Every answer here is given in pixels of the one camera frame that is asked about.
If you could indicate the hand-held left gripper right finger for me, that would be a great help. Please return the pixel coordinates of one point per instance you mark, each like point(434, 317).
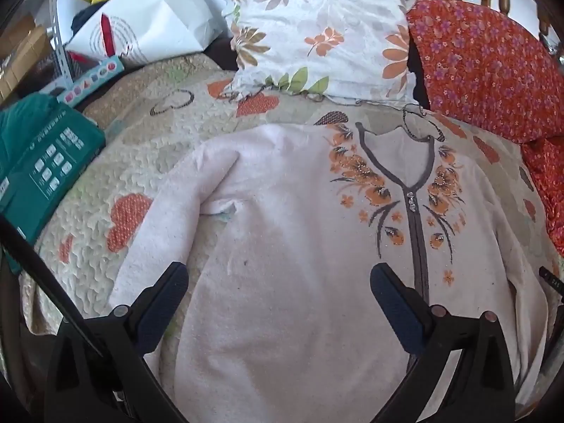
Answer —
point(396, 313)

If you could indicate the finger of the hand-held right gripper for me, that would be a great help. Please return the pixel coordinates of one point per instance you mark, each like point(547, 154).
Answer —
point(551, 283)

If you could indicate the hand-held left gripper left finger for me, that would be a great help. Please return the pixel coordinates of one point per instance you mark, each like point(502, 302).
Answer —
point(159, 313)

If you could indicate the pink embroidered sweater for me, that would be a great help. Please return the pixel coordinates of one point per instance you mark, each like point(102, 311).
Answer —
point(286, 273)

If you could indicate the quilted heart pattern bedspread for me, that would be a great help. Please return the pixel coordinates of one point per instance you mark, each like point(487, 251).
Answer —
point(132, 150)

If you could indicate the green cardboard box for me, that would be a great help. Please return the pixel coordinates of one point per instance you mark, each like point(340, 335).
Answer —
point(48, 163)

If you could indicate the long colourful dotted box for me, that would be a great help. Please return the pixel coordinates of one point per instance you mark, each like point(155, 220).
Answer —
point(94, 75)

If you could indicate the brown cardboard box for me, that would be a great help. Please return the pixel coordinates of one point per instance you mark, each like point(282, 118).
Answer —
point(22, 48)

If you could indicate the white paper bag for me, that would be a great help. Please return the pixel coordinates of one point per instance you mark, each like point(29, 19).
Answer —
point(163, 13)

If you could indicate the white floral pillow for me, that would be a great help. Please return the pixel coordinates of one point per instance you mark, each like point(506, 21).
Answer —
point(317, 17)

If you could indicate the perforated metal rack post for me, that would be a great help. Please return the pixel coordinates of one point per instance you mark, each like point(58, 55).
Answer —
point(59, 44)

